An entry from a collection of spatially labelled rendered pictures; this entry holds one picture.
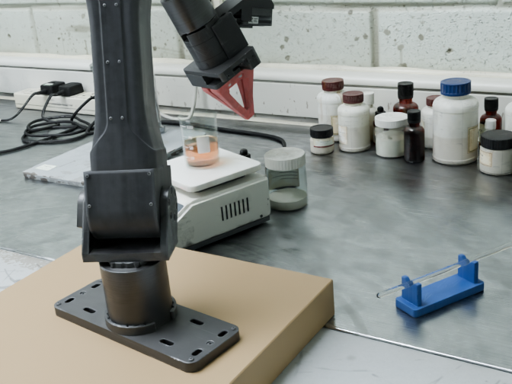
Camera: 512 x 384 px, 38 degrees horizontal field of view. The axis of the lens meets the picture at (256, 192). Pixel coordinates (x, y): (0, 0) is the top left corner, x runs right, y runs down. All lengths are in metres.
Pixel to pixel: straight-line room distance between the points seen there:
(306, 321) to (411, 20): 0.75
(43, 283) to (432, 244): 0.47
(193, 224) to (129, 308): 0.28
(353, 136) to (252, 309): 0.60
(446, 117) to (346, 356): 0.56
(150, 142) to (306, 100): 0.80
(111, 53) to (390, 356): 0.39
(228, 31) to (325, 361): 0.46
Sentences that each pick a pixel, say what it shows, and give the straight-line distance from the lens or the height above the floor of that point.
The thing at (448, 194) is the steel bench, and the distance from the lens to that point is 1.11.
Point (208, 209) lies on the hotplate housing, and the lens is 0.96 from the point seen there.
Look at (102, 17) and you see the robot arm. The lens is 0.69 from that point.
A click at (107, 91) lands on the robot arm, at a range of 0.68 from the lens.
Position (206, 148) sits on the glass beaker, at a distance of 0.99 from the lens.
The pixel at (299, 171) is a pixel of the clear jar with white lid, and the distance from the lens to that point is 1.05.
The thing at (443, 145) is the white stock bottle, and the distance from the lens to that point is 1.22.
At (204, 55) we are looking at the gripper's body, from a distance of 0.99.
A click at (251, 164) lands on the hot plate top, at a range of 1.00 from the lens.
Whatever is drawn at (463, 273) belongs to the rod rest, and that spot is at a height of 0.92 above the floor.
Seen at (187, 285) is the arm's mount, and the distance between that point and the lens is 0.80.
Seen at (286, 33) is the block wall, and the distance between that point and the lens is 1.49.
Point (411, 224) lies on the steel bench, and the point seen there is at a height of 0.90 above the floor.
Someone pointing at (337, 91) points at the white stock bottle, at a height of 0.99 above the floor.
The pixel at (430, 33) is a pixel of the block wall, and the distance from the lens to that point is 1.37.
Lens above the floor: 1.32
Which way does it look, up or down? 21 degrees down
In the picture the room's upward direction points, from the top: 5 degrees counter-clockwise
